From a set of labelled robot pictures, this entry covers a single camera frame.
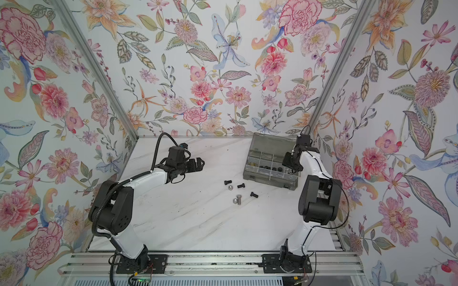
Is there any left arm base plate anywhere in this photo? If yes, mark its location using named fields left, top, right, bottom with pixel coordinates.
left=116, top=254, right=168, bottom=275

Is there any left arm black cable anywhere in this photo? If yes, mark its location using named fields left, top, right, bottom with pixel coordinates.
left=91, top=132, right=179, bottom=286

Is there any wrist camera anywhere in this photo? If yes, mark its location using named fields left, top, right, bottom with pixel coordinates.
left=168, top=143, right=191, bottom=165
left=296, top=134, right=312, bottom=147

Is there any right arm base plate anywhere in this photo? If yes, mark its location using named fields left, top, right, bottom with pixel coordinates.
left=259, top=253, right=313, bottom=274

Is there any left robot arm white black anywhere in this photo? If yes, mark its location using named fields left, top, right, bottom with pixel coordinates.
left=88, top=146, right=205, bottom=260

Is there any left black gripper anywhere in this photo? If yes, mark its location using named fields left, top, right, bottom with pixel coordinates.
left=176, top=155, right=206, bottom=176

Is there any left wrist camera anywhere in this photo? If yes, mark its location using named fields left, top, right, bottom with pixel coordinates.
left=168, top=143, right=191, bottom=165

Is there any aluminium front rail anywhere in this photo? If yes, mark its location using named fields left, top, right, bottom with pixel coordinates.
left=58, top=251, right=364, bottom=278

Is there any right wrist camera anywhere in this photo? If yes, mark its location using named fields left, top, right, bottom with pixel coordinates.
left=296, top=134, right=312, bottom=147

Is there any silver bolt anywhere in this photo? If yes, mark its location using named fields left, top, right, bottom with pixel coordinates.
left=233, top=195, right=242, bottom=205

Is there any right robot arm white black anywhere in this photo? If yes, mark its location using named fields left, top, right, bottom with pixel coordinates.
left=279, top=135, right=342, bottom=263

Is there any grey plastic organizer box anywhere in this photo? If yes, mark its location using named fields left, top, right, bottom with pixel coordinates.
left=243, top=132, right=299, bottom=191

